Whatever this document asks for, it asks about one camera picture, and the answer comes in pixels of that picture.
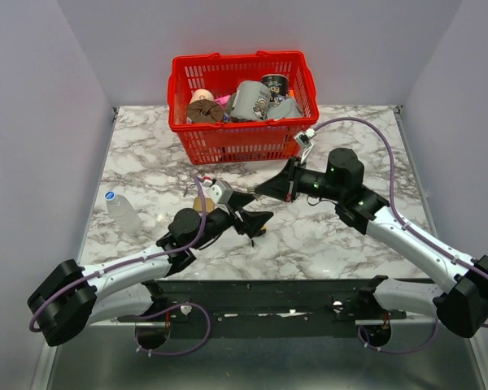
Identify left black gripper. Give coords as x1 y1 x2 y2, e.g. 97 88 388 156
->
190 192 273 251

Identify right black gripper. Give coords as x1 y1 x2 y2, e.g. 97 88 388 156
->
255 157 344 202

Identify yellow black padlock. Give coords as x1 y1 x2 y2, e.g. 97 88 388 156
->
251 225 267 247

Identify brass padlock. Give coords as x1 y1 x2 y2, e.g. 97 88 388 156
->
183 182 216 214

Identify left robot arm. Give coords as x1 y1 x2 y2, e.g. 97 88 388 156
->
27 207 273 346

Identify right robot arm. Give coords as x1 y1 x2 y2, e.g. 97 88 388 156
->
255 148 488 338

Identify red plastic shopping basket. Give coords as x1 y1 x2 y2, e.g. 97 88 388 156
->
168 50 319 165

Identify grey printed cloth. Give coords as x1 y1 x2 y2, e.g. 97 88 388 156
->
229 80 303 122

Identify pink item in basket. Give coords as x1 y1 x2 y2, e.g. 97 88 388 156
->
214 94 232 108

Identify dark printed cup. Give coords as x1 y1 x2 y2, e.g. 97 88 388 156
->
261 74 289 106

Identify brown cloth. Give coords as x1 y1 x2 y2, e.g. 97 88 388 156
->
186 99 224 124

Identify beige round ball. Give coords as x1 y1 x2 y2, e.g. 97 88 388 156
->
190 89 214 104

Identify clear plastic water bottle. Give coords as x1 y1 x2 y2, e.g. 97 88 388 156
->
104 191 142 235

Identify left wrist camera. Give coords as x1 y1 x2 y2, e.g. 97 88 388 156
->
205 180 233 205

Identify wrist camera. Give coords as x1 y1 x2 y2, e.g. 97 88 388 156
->
205 180 233 205
294 128 316 164

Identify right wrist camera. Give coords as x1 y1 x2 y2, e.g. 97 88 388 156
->
294 128 316 164

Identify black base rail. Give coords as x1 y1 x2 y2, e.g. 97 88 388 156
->
67 278 407 340

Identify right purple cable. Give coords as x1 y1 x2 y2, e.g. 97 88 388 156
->
308 117 488 354

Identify purple cable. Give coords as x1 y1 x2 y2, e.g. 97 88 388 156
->
308 117 488 354
28 174 212 358

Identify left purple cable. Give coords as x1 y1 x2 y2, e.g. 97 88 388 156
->
28 174 212 358

